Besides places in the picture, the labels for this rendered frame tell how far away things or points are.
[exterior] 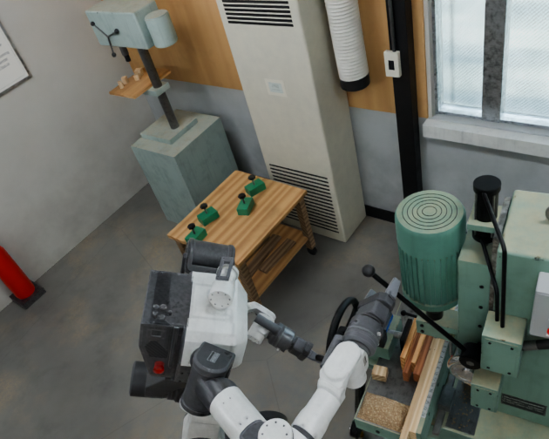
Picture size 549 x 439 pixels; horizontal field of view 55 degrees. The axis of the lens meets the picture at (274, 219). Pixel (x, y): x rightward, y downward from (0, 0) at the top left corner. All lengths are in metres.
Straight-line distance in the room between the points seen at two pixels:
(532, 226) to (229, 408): 0.82
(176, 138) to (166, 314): 2.24
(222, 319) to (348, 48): 1.63
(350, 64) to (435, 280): 1.53
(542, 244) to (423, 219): 0.28
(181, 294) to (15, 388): 2.28
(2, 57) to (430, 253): 3.08
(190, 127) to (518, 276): 2.74
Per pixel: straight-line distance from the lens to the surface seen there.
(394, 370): 1.80
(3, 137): 3.90
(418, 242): 1.35
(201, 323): 1.47
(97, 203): 4.37
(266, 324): 1.93
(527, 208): 1.38
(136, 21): 3.20
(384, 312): 1.40
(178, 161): 3.47
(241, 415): 1.29
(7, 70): 3.85
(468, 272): 1.41
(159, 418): 3.05
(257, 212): 3.03
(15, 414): 3.57
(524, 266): 1.29
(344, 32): 2.66
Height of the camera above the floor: 2.44
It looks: 40 degrees down
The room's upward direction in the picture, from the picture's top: 18 degrees counter-clockwise
